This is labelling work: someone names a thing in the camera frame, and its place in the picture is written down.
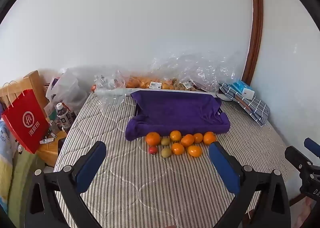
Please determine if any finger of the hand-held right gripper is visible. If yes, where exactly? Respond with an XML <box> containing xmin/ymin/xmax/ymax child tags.
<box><xmin>284</xmin><ymin>145</ymin><xmax>314</xmax><ymax>176</ymax></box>
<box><xmin>304</xmin><ymin>138</ymin><xmax>320</xmax><ymax>159</ymax></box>

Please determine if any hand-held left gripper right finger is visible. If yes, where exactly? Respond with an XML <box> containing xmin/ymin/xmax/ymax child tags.
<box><xmin>209</xmin><ymin>141</ymin><xmax>292</xmax><ymax>228</ymax></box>

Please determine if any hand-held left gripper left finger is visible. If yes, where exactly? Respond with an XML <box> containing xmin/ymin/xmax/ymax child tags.
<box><xmin>24</xmin><ymin>141</ymin><xmax>107</xmax><ymax>228</ymax></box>

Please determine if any purple towel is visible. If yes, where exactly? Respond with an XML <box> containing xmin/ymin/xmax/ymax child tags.
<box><xmin>125</xmin><ymin>90</ymin><xmax>231</xmax><ymax>142</ymax></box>

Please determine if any clear bag of brown fruits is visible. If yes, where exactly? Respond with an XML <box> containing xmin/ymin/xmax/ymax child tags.
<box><xmin>172</xmin><ymin>51</ymin><xmax>242</xmax><ymax>93</ymax></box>

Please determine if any wooden nightstand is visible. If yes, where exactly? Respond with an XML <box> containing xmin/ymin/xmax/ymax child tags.
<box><xmin>37</xmin><ymin>128</ymin><xmax>68</xmax><ymax>168</ymax></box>

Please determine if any clear water bottle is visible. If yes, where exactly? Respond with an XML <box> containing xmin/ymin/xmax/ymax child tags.
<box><xmin>55</xmin><ymin>103</ymin><xmax>72</xmax><ymax>130</ymax></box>

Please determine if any folded checked grey fabric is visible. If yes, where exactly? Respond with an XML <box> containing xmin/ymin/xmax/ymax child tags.
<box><xmin>218</xmin><ymin>82</ymin><xmax>270</xmax><ymax>127</ymax></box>

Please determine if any striped grey quilt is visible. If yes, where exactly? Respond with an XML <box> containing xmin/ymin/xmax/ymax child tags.
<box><xmin>54</xmin><ymin>92</ymin><xmax>304</xmax><ymax>228</ymax></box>

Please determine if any yellow green blanket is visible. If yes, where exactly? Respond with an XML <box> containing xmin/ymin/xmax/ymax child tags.
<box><xmin>0</xmin><ymin>143</ymin><xmax>46</xmax><ymax>228</ymax></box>

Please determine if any red paper bag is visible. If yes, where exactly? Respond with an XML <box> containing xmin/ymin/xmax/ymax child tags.
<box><xmin>1</xmin><ymin>81</ymin><xmax>50</xmax><ymax>154</ymax></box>

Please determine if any blue white tissue pack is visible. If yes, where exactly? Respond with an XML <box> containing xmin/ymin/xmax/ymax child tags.
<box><xmin>230</xmin><ymin>81</ymin><xmax>255</xmax><ymax>100</ymax></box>

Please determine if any white plastic bag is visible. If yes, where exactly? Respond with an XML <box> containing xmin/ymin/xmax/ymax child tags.
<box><xmin>45</xmin><ymin>68</ymin><xmax>88</xmax><ymax>112</ymax></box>

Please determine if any crumpled clear plastic bag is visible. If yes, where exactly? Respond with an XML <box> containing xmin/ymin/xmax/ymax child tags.
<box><xmin>90</xmin><ymin>69</ymin><xmax>127</xmax><ymax>116</ymax></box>

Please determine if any pale blue printed cloth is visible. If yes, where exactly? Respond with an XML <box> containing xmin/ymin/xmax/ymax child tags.
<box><xmin>0</xmin><ymin>121</ymin><xmax>19</xmax><ymax>193</ymax></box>

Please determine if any clear bag of oranges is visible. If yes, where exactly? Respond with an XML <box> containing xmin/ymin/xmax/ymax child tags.
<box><xmin>125</xmin><ymin>57</ymin><xmax>180</xmax><ymax>90</ymax></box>

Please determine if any wooden chair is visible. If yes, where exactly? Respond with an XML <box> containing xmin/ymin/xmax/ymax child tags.
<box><xmin>0</xmin><ymin>70</ymin><xmax>48</xmax><ymax>111</ymax></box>

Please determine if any brown wooden door frame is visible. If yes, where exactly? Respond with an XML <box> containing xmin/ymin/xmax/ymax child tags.
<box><xmin>241</xmin><ymin>0</ymin><xmax>264</xmax><ymax>86</ymax></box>

